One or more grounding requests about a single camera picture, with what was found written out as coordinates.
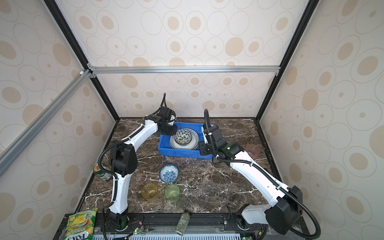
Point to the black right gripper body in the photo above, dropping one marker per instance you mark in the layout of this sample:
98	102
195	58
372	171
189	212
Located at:
204	149

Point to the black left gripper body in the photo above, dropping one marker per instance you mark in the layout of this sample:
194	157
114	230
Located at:
169	130

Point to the black striped white plate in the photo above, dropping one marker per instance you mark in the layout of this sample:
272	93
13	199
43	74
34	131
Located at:
193	145

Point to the leaf patterned ceramic bowl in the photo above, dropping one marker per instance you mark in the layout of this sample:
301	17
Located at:
183	136

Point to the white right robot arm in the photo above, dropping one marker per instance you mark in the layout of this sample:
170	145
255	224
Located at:
280	212

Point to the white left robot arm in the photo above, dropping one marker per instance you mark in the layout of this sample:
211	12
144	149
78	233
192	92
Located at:
123	156

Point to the blue plastic bin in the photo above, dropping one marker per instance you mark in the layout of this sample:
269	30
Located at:
166	150

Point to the pink plastic cup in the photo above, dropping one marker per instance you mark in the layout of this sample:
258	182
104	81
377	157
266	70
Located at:
253	151

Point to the blue dotted ceramic bowl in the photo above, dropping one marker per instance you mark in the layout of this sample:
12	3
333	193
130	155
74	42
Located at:
169	174

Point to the green glass cup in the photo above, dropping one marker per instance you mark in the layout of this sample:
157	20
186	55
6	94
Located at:
172	192

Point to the yellow glass cup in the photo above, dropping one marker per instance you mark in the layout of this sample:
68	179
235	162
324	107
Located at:
150	192

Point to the green beverage can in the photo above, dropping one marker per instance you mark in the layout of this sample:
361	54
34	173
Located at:
100	173

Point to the spice jar with herbs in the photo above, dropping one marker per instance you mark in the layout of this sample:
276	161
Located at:
183	222

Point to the silver aluminium crossbar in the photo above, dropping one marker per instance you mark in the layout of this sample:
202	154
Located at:
185	70

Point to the yellow green snack bag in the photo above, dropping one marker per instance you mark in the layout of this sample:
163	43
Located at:
81	225

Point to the black corner frame post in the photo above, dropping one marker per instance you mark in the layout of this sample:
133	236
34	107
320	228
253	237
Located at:
62	23

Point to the silver aluminium side rail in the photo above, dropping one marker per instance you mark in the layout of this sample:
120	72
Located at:
25	138

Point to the black right corner post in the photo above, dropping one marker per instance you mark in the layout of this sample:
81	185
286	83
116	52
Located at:
302	25

